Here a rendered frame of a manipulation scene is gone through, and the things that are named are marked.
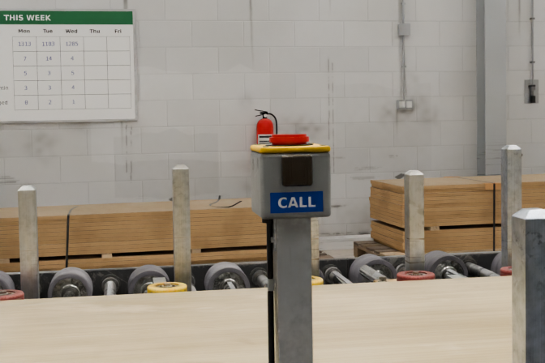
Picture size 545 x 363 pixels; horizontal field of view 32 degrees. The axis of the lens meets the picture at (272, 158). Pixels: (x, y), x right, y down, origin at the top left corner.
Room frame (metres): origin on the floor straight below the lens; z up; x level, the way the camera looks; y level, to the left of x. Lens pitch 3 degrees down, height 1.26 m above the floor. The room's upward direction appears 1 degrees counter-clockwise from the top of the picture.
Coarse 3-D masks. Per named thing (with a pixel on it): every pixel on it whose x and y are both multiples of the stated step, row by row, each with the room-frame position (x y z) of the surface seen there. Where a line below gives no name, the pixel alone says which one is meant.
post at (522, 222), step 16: (528, 208) 0.99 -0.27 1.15; (512, 224) 1.00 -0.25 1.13; (528, 224) 0.96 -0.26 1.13; (544, 224) 0.97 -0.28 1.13; (512, 240) 1.00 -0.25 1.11; (528, 240) 0.96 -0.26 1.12; (544, 240) 0.97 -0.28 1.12; (512, 256) 1.00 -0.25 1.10; (528, 256) 0.96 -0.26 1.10; (544, 256) 0.97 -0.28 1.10; (512, 272) 1.00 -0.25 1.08; (528, 272) 0.96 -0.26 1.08; (544, 272) 0.97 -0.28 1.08; (512, 288) 1.00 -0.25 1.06; (528, 288) 0.96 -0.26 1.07; (544, 288) 0.97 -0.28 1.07; (512, 304) 1.00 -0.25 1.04; (528, 304) 0.96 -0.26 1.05; (544, 304) 0.97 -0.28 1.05; (512, 320) 1.00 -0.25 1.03; (528, 320) 0.96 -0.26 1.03; (544, 320) 0.97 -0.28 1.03; (528, 336) 0.96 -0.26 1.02; (544, 336) 0.97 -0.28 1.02; (528, 352) 0.96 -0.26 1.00; (544, 352) 0.97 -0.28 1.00
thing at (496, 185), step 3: (459, 177) 7.83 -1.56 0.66; (474, 180) 7.54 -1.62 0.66; (477, 180) 7.53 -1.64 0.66; (483, 183) 7.23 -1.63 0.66; (486, 183) 7.21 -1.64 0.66; (489, 183) 7.21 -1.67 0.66; (492, 183) 7.22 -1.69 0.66; (495, 183) 7.22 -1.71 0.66; (498, 183) 7.23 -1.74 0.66; (486, 186) 7.21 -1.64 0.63; (489, 186) 7.21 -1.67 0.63; (492, 186) 7.22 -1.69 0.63; (495, 186) 7.22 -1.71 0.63; (498, 186) 7.23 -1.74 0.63; (486, 189) 7.21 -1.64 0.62; (489, 189) 7.21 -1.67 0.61; (492, 189) 7.22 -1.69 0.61; (495, 189) 7.22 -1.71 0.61; (498, 189) 7.23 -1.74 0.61; (495, 192) 7.22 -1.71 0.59; (495, 195) 7.22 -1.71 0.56; (495, 198) 7.22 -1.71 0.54; (495, 201) 7.22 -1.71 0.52; (495, 204) 7.22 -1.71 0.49; (495, 207) 7.22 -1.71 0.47; (495, 210) 7.22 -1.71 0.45; (495, 213) 7.22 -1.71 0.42; (495, 216) 7.22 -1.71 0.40; (495, 219) 7.22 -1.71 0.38; (495, 222) 7.22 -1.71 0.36; (495, 225) 7.22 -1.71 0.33
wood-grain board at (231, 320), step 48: (336, 288) 1.84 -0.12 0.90; (384, 288) 1.83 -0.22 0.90; (432, 288) 1.82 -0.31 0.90; (480, 288) 1.81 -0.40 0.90; (0, 336) 1.49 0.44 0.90; (48, 336) 1.49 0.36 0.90; (96, 336) 1.48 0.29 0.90; (144, 336) 1.47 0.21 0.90; (192, 336) 1.47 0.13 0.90; (240, 336) 1.46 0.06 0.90; (336, 336) 1.45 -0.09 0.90; (384, 336) 1.45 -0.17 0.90; (432, 336) 1.44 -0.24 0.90; (480, 336) 1.43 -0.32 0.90
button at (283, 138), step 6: (270, 138) 0.94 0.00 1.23; (276, 138) 0.93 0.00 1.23; (282, 138) 0.92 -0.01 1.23; (288, 138) 0.92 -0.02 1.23; (294, 138) 0.92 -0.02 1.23; (300, 138) 0.93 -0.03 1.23; (306, 138) 0.93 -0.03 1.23; (276, 144) 0.93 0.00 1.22; (282, 144) 0.93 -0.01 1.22; (288, 144) 0.92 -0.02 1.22; (294, 144) 0.93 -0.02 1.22
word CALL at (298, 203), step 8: (288, 192) 0.91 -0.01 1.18; (296, 192) 0.91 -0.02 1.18; (304, 192) 0.91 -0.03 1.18; (312, 192) 0.91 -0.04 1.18; (320, 192) 0.91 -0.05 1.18; (272, 200) 0.90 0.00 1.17; (280, 200) 0.90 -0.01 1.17; (288, 200) 0.91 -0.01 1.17; (296, 200) 0.91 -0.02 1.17; (304, 200) 0.91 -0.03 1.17; (312, 200) 0.91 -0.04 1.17; (320, 200) 0.91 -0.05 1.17; (272, 208) 0.90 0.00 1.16; (280, 208) 0.90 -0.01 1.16; (288, 208) 0.91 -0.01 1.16; (296, 208) 0.91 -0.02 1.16; (304, 208) 0.91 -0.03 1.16; (312, 208) 0.91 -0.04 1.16; (320, 208) 0.91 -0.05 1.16
